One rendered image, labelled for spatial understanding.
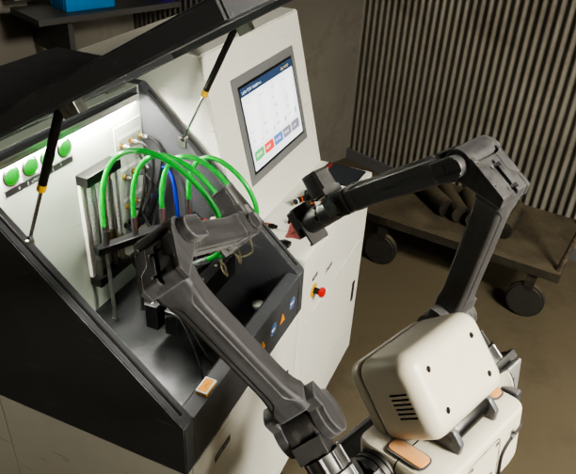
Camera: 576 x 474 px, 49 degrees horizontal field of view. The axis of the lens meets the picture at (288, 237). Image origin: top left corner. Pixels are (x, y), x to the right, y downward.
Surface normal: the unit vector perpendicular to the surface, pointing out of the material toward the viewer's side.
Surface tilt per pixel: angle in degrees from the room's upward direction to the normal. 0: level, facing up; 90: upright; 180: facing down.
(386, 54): 90
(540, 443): 0
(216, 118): 76
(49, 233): 90
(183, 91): 90
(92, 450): 90
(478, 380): 48
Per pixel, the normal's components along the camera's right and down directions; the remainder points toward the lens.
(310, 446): -0.27, 0.00
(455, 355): 0.55, -0.26
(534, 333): 0.05, -0.84
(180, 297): 0.05, 0.44
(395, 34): -0.72, 0.34
